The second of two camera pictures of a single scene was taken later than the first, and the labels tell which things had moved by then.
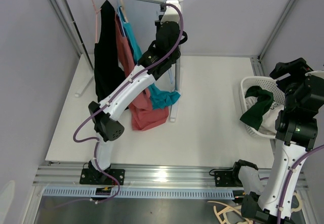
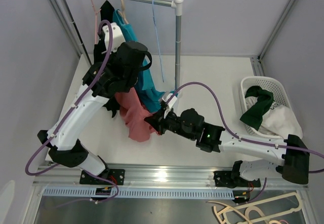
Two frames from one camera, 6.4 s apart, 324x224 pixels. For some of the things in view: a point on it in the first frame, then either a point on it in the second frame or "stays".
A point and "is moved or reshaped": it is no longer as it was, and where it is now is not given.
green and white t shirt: x=261 y=111 stays
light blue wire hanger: x=169 y=73 → x=157 y=37
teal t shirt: x=158 y=98 is moved or reshaped
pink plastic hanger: x=96 y=12 stays
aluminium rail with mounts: x=129 y=176 stays
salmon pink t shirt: x=147 y=116 is moved or reshaped
